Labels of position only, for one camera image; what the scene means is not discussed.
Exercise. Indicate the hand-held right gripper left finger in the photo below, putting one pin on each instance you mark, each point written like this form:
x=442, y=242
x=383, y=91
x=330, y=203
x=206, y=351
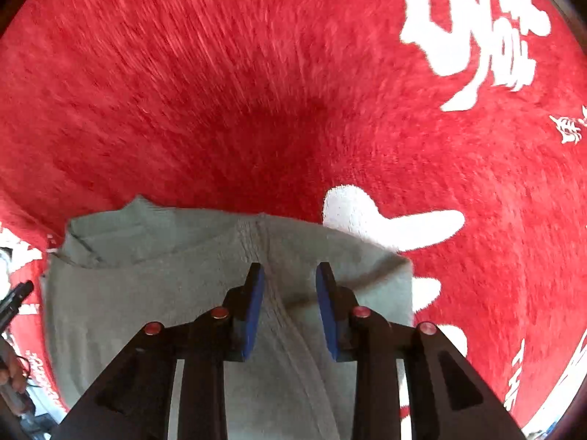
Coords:
x=254, y=311

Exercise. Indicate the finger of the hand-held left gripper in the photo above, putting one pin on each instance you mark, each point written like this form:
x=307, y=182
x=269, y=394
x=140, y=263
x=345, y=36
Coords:
x=18, y=294

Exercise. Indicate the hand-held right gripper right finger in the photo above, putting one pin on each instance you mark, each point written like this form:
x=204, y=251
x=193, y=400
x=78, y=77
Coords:
x=325, y=311

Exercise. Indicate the grey sweater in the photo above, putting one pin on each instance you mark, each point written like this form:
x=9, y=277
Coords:
x=137, y=293

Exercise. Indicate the person's left hand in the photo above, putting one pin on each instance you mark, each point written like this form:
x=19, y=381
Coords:
x=17, y=369

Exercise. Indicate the white crumpled cloth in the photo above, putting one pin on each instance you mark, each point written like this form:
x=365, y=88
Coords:
x=4, y=266

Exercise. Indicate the red printed blanket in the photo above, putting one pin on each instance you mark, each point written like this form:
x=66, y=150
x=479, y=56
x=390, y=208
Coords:
x=229, y=78

